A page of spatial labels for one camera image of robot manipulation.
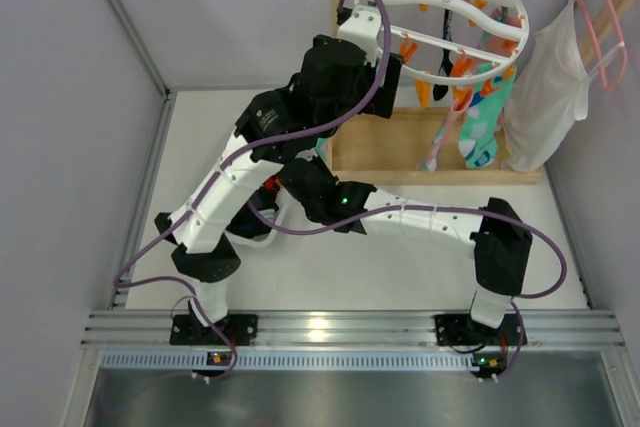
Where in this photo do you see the white round clip hanger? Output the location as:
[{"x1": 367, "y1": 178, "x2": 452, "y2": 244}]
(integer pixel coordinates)
[{"x1": 382, "y1": 0, "x2": 530, "y2": 86}]

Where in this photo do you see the mint green sock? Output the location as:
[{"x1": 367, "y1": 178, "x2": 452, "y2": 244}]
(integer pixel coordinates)
[{"x1": 458, "y1": 65, "x2": 517, "y2": 169}]

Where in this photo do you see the black sock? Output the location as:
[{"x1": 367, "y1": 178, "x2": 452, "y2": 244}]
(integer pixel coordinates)
[{"x1": 432, "y1": 9, "x2": 453, "y2": 102}]

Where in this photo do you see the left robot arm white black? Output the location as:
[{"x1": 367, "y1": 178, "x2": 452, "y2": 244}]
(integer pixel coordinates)
[{"x1": 154, "y1": 35, "x2": 402, "y2": 327}]

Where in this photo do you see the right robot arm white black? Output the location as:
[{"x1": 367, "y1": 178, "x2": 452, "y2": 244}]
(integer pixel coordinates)
[{"x1": 277, "y1": 158, "x2": 532, "y2": 329}]

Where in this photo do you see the pink clothes hanger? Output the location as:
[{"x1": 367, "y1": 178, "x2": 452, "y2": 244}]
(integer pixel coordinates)
[{"x1": 571, "y1": 0, "x2": 628, "y2": 93}]

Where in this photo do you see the wooden clothes rack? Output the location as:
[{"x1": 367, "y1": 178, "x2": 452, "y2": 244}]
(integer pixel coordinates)
[{"x1": 325, "y1": 0, "x2": 640, "y2": 186}]

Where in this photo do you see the red orange argyle sock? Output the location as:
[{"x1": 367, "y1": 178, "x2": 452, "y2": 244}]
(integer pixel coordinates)
[{"x1": 263, "y1": 176, "x2": 281, "y2": 194}]

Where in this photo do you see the white plastic basket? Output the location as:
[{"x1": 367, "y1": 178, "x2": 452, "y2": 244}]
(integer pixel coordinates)
[{"x1": 225, "y1": 186, "x2": 290, "y2": 248}]

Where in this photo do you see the white tank top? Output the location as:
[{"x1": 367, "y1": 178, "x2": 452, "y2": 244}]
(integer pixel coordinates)
[{"x1": 504, "y1": 3, "x2": 593, "y2": 172}]

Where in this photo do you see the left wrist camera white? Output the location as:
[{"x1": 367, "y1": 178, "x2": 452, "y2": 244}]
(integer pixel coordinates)
[{"x1": 336, "y1": 4, "x2": 382, "y2": 63}]

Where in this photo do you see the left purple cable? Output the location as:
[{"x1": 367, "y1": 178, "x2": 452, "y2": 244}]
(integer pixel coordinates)
[{"x1": 113, "y1": 0, "x2": 394, "y2": 383}]

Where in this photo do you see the aluminium rail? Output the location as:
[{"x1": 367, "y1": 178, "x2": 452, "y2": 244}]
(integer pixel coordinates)
[{"x1": 79, "y1": 309, "x2": 626, "y2": 373}]

